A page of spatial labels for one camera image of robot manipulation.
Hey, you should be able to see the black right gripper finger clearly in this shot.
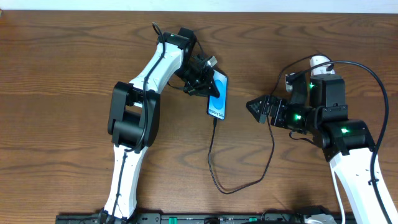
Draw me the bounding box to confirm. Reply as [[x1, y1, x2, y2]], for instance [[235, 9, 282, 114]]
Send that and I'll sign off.
[[246, 95, 270, 124], [290, 73, 308, 105]]

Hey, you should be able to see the blue screen Galaxy smartphone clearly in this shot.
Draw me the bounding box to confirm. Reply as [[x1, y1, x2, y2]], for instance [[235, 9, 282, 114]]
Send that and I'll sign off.
[[206, 68, 228, 121]]

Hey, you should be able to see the black USB charging cable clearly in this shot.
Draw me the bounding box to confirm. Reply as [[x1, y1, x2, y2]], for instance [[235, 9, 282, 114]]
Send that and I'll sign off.
[[207, 54, 335, 195]]

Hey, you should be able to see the white power strip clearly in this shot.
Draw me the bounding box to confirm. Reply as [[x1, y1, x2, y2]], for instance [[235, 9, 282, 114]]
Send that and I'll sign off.
[[311, 67, 335, 76]]

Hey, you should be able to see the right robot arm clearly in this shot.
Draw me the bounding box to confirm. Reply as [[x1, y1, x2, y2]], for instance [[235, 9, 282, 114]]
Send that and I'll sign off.
[[246, 74, 397, 223]]

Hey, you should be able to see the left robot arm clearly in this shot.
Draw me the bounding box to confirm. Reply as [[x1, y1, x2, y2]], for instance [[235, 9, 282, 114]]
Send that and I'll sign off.
[[98, 26, 220, 223]]

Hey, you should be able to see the white USB charger adapter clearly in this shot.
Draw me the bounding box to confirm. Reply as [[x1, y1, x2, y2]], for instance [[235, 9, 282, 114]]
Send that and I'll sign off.
[[310, 55, 333, 71]]

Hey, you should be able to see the black right camera cable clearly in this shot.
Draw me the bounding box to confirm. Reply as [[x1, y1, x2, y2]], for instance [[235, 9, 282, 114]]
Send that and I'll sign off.
[[287, 60, 393, 224]]

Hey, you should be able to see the black camera cable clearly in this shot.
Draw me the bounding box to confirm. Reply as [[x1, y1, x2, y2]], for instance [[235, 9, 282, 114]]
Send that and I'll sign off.
[[110, 22, 167, 224], [287, 60, 393, 224]]

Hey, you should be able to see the black left camera cable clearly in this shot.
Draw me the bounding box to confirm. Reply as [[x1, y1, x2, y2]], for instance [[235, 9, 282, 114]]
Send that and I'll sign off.
[[110, 22, 167, 224]]

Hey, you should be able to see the white power strip cord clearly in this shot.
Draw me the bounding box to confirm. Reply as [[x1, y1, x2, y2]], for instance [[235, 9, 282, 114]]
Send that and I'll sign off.
[[330, 167, 346, 224]]

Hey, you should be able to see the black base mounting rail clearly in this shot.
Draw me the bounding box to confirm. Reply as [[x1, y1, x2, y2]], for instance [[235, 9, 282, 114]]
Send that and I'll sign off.
[[55, 213, 341, 224]]

